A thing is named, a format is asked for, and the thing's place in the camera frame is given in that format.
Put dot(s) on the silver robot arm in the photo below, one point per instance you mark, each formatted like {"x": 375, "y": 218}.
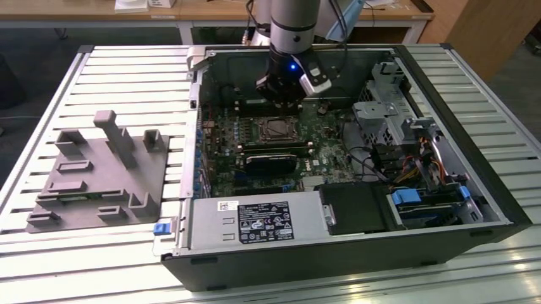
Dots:
{"x": 291, "y": 28}

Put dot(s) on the CPU socket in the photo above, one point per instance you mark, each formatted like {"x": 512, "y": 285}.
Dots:
{"x": 261, "y": 138}

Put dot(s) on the black RAM slot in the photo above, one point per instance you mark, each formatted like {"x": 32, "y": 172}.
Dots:
{"x": 245, "y": 107}

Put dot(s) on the black RAM stick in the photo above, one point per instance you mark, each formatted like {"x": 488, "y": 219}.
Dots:
{"x": 274, "y": 145}

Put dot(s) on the metal disk bay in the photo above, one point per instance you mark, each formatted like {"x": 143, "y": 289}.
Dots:
{"x": 371, "y": 117}

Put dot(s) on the black graphics card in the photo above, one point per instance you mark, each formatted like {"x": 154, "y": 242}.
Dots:
{"x": 270, "y": 164}

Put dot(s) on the green motherboard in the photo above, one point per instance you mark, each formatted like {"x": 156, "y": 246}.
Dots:
{"x": 334, "y": 158}

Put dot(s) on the silver chipset heatsink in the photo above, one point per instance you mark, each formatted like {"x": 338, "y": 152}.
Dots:
{"x": 313, "y": 183}

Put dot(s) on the black drive box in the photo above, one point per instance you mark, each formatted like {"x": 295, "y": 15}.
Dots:
{"x": 354, "y": 209}

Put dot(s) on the white box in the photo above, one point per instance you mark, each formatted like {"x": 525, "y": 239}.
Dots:
{"x": 131, "y": 6}

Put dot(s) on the silver power supply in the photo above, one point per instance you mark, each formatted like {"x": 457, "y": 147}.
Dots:
{"x": 211, "y": 221}

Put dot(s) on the hard disk in blue carrier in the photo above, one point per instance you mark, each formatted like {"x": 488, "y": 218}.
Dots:
{"x": 405, "y": 196}

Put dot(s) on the grey parts rack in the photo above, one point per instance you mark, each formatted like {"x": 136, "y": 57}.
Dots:
{"x": 110, "y": 177}

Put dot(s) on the wooden cabinet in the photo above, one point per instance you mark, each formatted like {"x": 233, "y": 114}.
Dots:
{"x": 486, "y": 31}

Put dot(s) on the blue case latch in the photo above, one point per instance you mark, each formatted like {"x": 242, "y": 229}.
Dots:
{"x": 162, "y": 228}

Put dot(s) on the blue drive clip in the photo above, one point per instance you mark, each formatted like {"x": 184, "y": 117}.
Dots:
{"x": 465, "y": 193}

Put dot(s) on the black PC case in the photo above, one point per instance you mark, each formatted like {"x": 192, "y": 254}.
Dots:
{"x": 295, "y": 266}

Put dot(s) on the green RAM stick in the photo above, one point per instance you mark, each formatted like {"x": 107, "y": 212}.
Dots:
{"x": 80, "y": 198}

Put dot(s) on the wooden desk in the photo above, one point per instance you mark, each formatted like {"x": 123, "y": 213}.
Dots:
{"x": 42, "y": 8}

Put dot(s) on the black bin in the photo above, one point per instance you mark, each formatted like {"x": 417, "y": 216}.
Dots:
{"x": 11, "y": 82}

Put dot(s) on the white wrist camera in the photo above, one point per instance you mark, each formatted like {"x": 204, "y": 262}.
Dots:
{"x": 314, "y": 80}

